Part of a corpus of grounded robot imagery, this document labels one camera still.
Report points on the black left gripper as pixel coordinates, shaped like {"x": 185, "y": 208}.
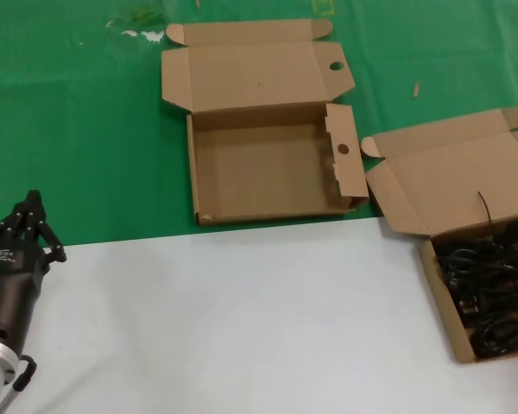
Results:
{"x": 8, "y": 276}

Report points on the cardboard box with round holes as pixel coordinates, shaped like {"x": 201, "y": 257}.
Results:
{"x": 259, "y": 172}

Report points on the plain brown cardboard mailer box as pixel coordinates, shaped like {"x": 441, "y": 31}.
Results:
{"x": 436, "y": 155}

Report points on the green table cloth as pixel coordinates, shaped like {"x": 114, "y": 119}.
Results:
{"x": 69, "y": 129}

